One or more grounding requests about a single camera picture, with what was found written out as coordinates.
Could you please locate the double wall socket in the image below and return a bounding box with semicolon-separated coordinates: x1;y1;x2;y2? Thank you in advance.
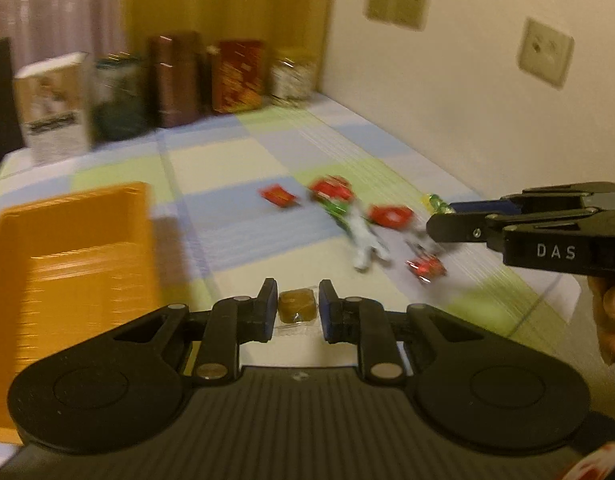
365;0;430;32

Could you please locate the person's right hand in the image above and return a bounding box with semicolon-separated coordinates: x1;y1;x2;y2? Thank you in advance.
587;276;615;365

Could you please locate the mauve curtain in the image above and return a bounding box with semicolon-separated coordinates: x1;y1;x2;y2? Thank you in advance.
0;0;128;70

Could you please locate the white product box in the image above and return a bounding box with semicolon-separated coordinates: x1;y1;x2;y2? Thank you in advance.
13;52;94;165

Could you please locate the brown metal thermos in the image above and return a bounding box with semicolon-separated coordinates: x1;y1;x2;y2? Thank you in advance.
148;30;202;128

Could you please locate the green glass jar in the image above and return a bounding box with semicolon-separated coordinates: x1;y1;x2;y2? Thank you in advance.
92;52;148;142

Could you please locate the clear plastic snack jar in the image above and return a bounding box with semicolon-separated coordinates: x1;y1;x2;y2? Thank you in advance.
270;47;316;107

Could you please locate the red gift bag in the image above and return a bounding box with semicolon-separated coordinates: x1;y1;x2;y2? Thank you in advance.
206;39;266;114

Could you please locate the orange plastic tray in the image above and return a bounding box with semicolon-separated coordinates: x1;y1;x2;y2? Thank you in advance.
0;182;161;444

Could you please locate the red square candy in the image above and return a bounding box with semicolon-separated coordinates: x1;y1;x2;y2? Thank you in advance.
368;205;415;231

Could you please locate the black appliance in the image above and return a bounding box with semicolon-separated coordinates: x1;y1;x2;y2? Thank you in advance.
0;38;24;163

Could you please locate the white snack wrapper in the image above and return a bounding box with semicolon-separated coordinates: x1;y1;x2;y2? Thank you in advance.
345;203;392;272

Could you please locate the green yellow candy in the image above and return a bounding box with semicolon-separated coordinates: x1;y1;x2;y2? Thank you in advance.
421;194;455;214

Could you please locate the green snack packet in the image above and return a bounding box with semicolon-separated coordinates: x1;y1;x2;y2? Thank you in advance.
321;198;352;219

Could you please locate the brown jelly candy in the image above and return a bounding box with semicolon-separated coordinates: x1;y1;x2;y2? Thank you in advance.
278;288;317;324

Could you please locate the yellow wooden panel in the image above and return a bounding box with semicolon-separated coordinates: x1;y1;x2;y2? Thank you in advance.
123;0;331;72

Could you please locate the red snack packet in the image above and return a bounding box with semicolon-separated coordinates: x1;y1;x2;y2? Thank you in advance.
309;176;355;202

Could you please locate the red silver candy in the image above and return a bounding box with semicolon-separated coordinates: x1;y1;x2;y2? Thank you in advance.
406;255;447;284

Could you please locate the checkered tablecloth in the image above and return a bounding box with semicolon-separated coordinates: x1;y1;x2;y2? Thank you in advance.
0;91;584;470

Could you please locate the single wall socket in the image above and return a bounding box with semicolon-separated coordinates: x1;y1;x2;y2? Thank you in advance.
518;18;575;89

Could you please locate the red candy packet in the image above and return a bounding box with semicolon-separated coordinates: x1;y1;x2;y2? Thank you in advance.
258;184;298;208

